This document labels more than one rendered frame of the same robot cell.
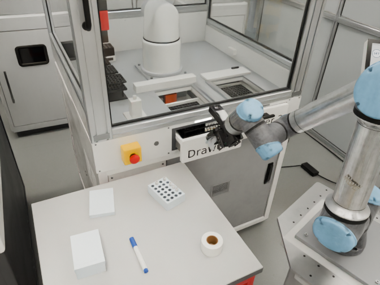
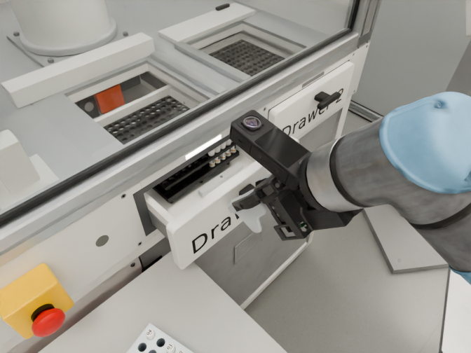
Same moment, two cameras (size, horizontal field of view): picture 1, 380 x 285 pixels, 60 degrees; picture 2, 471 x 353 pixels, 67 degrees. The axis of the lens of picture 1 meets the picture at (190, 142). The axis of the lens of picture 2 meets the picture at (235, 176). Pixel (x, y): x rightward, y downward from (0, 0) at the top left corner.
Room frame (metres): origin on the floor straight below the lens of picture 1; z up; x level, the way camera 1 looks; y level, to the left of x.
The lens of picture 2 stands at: (0.74, 0.03, 1.34)
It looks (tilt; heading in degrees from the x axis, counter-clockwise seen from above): 46 degrees down; 343
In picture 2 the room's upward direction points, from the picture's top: straight up
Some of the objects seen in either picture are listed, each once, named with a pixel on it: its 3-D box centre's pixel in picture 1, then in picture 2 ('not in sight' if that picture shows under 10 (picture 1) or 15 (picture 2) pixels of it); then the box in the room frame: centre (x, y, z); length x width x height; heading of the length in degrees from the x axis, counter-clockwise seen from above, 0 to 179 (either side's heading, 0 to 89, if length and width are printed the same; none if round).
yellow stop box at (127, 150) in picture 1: (131, 153); (36, 302); (1.02, 0.23, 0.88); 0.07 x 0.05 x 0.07; 118
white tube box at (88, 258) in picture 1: (87, 253); not in sight; (0.62, 0.30, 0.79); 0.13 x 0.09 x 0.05; 23
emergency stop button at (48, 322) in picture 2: (134, 158); (47, 319); (0.99, 0.21, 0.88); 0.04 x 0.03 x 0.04; 118
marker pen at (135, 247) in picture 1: (138, 254); not in sight; (0.64, 0.15, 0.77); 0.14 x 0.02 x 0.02; 29
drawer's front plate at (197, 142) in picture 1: (212, 143); (240, 199); (1.12, -0.09, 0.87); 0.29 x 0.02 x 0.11; 118
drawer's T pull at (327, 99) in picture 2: (266, 115); (324, 98); (1.31, -0.35, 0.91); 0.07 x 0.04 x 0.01; 118
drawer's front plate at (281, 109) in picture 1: (261, 119); (312, 105); (1.34, -0.33, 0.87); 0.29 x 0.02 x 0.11; 118
